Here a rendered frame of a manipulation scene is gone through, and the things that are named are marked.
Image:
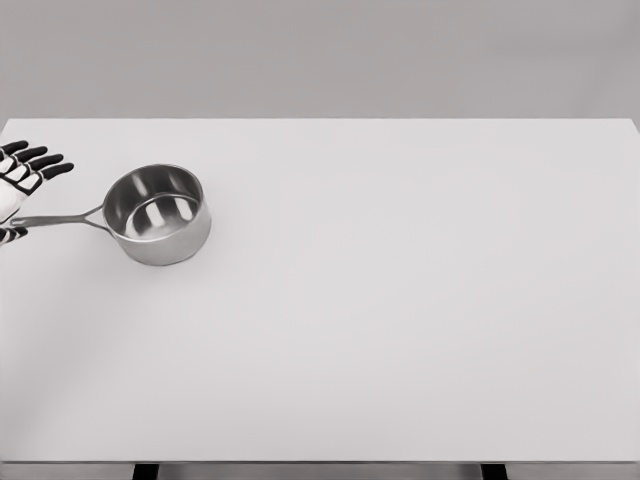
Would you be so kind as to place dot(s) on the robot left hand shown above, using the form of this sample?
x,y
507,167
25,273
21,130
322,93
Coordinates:
x,y
11,196

